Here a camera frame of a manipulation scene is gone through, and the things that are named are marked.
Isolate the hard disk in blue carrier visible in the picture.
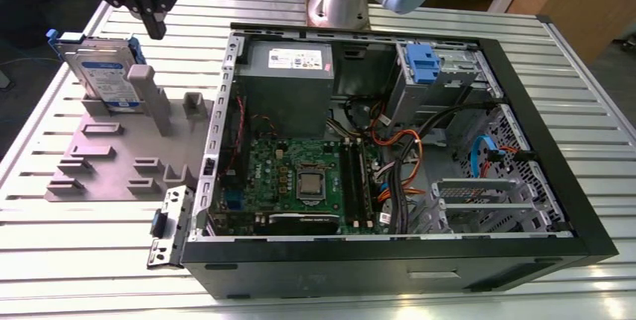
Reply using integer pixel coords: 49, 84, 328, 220
45, 28, 145, 113

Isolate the grey metal disk bay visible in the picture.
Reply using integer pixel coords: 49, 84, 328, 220
430, 177, 553, 234

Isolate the grey power supply unit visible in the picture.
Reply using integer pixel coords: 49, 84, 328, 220
236, 39, 335, 141

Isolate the grey plastic parts rack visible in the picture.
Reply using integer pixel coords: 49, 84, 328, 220
42, 65, 217, 202

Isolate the green motherboard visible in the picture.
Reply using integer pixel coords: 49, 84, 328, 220
212, 137, 394, 237

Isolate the blue plastic drive latch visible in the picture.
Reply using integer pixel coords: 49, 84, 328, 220
404, 43, 442, 85

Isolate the silver CPU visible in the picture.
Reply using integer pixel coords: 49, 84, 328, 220
296, 173, 327, 199

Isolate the grey metal drive cage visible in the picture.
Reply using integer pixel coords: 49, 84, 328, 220
385, 41, 500, 133

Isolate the CPU socket with metal cover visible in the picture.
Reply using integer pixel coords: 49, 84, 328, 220
292, 163, 332, 208

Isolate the black RAM stick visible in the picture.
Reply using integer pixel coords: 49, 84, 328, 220
355, 140, 376, 228

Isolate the black graphics card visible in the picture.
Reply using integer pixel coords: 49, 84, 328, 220
253, 212, 343, 237

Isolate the wooden cabinet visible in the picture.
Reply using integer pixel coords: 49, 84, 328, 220
506, 0, 636, 64

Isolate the black open PC case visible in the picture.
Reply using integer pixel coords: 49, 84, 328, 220
178, 21, 619, 301

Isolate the black chair base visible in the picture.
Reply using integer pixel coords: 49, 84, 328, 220
613, 28, 636, 51

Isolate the thin red wire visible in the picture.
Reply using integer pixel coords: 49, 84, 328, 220
232, 93, 248, 178

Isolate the orange yellow wire bundle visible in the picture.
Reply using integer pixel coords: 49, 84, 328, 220
369, 129, 426, 202

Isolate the blue black bracket tab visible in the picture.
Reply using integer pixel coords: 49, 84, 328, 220
149, 208, 168, 236

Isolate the metal expansion slot bracket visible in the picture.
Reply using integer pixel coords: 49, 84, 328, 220
145, 185, 196, 269

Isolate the thick black cable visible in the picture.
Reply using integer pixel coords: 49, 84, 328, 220
394, 100, 500, 232

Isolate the blue data wire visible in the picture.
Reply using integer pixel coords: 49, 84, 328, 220
467, 135, 499, 179

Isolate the orange red power wire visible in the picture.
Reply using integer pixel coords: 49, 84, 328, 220
490, 145, 536, 163

